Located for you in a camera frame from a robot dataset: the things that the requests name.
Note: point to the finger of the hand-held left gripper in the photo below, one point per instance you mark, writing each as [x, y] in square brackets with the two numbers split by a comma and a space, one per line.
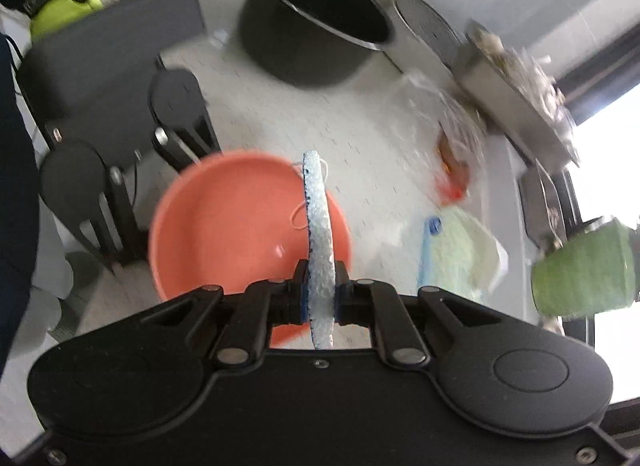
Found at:
[120, 226]
[187, 143]

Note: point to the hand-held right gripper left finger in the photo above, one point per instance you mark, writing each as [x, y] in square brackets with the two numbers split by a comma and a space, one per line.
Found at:
[302, 296]

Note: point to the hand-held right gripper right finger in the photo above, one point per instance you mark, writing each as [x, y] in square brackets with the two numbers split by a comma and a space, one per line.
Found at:
[339, 296]

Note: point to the round blue white sponge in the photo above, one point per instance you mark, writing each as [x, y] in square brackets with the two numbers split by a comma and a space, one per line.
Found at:
[317, 226]

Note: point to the orange plastic bowl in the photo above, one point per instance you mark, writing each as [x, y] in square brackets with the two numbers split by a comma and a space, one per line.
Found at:
[225, 226]

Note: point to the person's left hand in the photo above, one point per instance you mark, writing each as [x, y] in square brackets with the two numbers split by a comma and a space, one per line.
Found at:
[65, 0]

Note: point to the green cloth in wrapper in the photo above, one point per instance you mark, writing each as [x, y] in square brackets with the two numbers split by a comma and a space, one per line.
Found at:
[455, 251]

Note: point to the black cooking pot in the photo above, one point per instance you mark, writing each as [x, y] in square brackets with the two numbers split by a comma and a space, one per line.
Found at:
[305, 45]

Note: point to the clear plastic bag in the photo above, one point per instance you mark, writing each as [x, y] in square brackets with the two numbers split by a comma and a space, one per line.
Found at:
[440, 110]

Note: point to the small steel container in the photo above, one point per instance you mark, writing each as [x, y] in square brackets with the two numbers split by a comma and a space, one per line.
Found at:
[537, 206]

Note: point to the green flower pot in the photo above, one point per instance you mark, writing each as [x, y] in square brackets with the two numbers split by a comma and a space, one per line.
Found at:
[580, 271]

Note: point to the steel tray with food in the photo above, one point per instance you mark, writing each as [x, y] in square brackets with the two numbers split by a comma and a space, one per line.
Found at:
[510, 95]

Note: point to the round perforated steamer tray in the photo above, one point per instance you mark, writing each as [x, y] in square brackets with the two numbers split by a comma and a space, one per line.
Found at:
[427, 28]

